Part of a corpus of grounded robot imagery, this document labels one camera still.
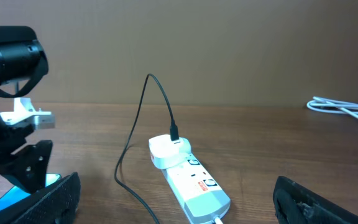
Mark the turquoise screen Galaxy smartphone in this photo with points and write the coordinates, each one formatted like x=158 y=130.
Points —
x=16 y=194

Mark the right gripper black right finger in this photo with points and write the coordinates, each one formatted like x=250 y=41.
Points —
x=295 y=204

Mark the white USB charger plug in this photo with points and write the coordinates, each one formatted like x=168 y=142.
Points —
x=166 y=153

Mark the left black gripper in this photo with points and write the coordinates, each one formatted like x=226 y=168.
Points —
x=24 y=165

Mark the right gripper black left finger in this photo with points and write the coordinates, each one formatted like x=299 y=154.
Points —
x=55 y=204

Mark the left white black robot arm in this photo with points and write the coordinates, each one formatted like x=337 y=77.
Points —
x=23 y=63

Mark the white two-socket power strip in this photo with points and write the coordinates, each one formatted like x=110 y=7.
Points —
x=201 y=198

